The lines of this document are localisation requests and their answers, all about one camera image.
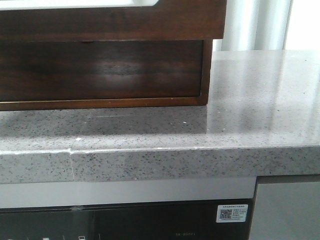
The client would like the wooden drawer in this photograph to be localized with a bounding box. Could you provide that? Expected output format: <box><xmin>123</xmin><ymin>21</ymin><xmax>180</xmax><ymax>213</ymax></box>
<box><xmin>0</xmin><ymin>0</ymin><xmax>227</xmax><ymax>42</ymax></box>
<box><xmin>0</xmin><ymin>39</ymin><xmax>204</xmax><ymax>103</ymax></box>

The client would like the dark wooden drawer cabinet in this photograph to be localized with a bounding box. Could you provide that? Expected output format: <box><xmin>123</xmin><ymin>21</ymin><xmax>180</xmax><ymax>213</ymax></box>
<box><xmin>0</xmin><ymin>38</ymin><xmax>214</xmax><ymax>112</ymax></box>

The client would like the black built-in appliance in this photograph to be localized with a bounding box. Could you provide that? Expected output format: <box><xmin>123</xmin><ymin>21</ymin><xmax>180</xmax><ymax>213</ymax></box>
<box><xmin>0</xmin><ymin>198</ymin><xmax>253</xmax><ymax>240</ymax></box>

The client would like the white QR code sticker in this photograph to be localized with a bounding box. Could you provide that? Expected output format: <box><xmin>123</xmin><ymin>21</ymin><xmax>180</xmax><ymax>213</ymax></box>
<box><xmin>216</xmin><ymin>204</ymin><xmax>249</xmax><ymax>223</ymax></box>

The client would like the white curtain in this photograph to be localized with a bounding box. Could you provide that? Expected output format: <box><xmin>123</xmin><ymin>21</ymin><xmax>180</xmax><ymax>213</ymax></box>
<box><xmin>212</xmin><ymin>0</ymin><xmax>293</xmax><ymax>52</ymax></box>

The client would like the grey cabinet door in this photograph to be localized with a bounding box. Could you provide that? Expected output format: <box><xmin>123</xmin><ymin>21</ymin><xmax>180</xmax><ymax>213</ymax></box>
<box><xmin>249</xmin><ymin>174</ymin><xmax>320</xmax><ymax>240</ymax></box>

